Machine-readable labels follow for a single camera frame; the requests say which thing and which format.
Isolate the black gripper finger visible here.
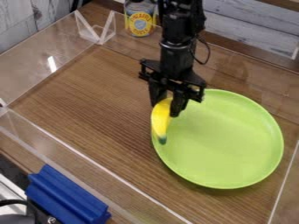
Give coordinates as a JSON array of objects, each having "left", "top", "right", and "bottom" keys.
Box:
[
  {"left": 149, "top": 80, "right": 167, "bottom": 106},
  {"left": 170, "top": 89, "right": 189, "bottom": 117}
]

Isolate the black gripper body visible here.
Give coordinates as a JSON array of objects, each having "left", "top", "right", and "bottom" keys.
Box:
[{"left": 138, "top": 59, "right": 209, "bottom": 103}]

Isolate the yellow toy banana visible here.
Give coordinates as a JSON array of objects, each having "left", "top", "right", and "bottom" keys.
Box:
[{"left": 151, "top": 98, "right": 173, "bottom": 144}]

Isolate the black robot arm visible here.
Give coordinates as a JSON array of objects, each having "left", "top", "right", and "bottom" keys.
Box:
[{"left": 139, "top": 0, "right": 207, "bottom": 117}]

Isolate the green round plate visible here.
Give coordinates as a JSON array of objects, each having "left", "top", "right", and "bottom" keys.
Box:
[{"left": 153, "top": 89, "right": 285, "bottom": 189}]

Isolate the yellow pineapple can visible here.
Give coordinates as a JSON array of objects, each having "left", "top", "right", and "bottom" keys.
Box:
[{"left": 125, "top": 0, "right": 157, "bottom": 38}]

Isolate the blue plastic block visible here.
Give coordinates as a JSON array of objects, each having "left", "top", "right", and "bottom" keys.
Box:
[{"left": 26, "top": 164, "right": 111, "bottom": 224}]

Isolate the clear acrylic corner bracket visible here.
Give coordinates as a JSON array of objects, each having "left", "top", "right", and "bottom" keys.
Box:
[{"left": 75, "top": 10, "right": 117, "bottom": 46}]

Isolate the clear acrylic front wall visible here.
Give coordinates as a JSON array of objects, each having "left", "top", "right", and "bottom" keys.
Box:
[{"left": 0, "top": 106, "right": 193, "bottom": 224}]

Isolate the black cable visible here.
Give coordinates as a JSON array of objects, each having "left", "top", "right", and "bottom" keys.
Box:
[{"left": 0, "top": 199, "right": 31, "bottom": 208}]

